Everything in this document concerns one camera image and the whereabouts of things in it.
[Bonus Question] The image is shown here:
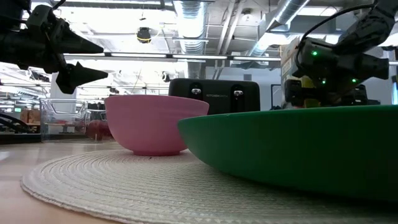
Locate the orange yellow carton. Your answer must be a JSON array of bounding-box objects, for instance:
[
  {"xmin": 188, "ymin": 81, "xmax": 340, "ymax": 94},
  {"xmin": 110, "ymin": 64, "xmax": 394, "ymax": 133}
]
[{"xmin": 279, "ymin": 35, "xmax": 315, "ymax": 110}]

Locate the green plate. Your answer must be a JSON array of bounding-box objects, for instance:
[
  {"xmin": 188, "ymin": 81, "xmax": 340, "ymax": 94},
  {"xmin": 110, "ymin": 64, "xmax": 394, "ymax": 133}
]
[{"xmin": 177, "ymin": 105, "xmax": 398, "ymax": 203}]

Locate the small clear plastic bin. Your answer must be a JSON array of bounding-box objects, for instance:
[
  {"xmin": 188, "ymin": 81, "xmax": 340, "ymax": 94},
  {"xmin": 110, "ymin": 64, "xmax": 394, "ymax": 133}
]
[{"xmin": 86, "ymin": 108, "xmax": 108, "ymax": 141}]

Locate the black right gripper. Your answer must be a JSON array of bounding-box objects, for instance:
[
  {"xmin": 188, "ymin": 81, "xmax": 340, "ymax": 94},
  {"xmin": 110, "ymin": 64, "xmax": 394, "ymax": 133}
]
[{"xmin": 284, "ymin": 78, "xmax": 369, "ymax": 107}]

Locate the white round column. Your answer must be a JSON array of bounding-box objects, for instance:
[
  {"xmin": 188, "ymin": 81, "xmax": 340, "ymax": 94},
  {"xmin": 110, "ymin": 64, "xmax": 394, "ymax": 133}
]
[{"xmin": 49, "ymin": 73, "xmax": 78, "ymax": 100}]

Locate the black curved cable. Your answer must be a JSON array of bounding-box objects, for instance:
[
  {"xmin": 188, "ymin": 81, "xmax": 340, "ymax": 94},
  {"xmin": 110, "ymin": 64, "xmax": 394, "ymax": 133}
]
[{"xmin": 0, "ymin": 112, "xmax": 32, "ymax": 134}]

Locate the long ceiling light bar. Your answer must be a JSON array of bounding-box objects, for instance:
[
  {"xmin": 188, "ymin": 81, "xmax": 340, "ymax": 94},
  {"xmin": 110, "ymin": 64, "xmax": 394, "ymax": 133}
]
[{"xmin": 63, "ymin": 52, "xmax": 282, "ymax": 62}]

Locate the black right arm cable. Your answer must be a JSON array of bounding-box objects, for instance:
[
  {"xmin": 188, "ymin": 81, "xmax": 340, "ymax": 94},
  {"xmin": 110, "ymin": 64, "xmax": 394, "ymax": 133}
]
[{"xmin": 295, "ymin": 2, "xmax": 376, "ymax": 68}]

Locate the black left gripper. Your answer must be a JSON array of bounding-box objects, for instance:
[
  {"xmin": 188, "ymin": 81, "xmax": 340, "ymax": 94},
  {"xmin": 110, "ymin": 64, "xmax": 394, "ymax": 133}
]
[{"xmin": 0, "ymin": 4, "xmax": 109, "ymax": 95}]

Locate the red apple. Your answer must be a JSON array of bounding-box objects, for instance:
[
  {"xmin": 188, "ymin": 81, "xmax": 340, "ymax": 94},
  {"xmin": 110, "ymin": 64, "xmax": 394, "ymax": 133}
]
[{"xmin": 85, "ymin": 119, "xmax": 113, "ymax": 141}]

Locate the black toaster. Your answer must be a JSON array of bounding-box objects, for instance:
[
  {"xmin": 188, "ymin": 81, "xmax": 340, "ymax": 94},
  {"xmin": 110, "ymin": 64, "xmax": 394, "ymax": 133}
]
[{"xmin": 168, "ymin": 78, "xmax": 261, "ymax": 116}]

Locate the black dome ceiling camera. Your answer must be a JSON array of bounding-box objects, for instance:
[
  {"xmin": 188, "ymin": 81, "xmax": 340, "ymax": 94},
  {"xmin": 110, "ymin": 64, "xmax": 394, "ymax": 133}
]
[{"xmin": 136, "ymin": 27, "xmax": 152, "ymax": 44}]

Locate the pink plastic bowl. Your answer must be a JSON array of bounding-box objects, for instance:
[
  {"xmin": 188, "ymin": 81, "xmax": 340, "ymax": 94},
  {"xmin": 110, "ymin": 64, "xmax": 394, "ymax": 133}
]
[{"xmin": 104, "ymin": 95, "xmax": 210, "ymax": 157}]

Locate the large clear plastic bin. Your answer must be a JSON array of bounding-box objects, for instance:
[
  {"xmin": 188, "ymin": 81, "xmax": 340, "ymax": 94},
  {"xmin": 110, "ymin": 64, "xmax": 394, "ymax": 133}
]
[{"xmin": 39, "ymin": 98, "xmax": 89, "ymax": 141}]

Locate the white woven round placemat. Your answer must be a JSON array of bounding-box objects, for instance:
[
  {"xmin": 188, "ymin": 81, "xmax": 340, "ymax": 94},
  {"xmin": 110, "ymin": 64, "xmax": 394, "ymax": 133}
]
[{"xmin": 20, "ymin": 149, "xmax": 398, "ymax": 224}]

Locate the silver ribbed ventilation duct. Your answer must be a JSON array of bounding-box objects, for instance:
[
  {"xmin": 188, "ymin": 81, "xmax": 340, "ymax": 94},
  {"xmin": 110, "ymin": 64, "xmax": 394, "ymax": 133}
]
[{"xmin": 172, "ymin": 0, "xmax": 208, "ymax": 80}]

